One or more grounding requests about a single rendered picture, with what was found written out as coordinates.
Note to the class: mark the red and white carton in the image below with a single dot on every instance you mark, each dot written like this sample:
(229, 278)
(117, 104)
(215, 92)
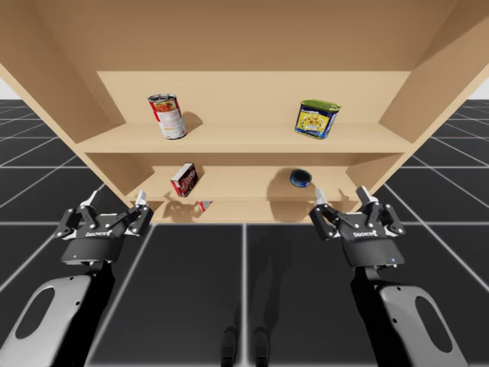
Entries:
(203, 206)

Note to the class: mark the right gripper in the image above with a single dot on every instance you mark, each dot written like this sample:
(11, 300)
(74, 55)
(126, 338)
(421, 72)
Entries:
(372, 244)

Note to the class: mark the pale wooden shelf unit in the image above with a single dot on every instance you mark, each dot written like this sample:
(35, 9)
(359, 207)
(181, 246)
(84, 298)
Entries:
(244, 46)

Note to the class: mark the green and blue rectangular can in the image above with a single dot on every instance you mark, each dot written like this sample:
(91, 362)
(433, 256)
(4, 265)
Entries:
(314, 120)

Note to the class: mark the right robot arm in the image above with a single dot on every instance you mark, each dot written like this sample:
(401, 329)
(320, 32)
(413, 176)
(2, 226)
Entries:
(412, 317)

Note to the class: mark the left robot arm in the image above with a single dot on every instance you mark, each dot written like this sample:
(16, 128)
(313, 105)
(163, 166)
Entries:
(46, 313)

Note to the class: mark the red and white can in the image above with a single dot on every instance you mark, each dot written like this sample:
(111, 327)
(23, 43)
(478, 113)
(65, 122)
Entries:
(169, 117)

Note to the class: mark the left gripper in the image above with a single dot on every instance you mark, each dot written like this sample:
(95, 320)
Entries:
(93, 242)

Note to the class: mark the blue flat can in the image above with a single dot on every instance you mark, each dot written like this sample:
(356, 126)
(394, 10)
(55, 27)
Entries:
(300, 178)

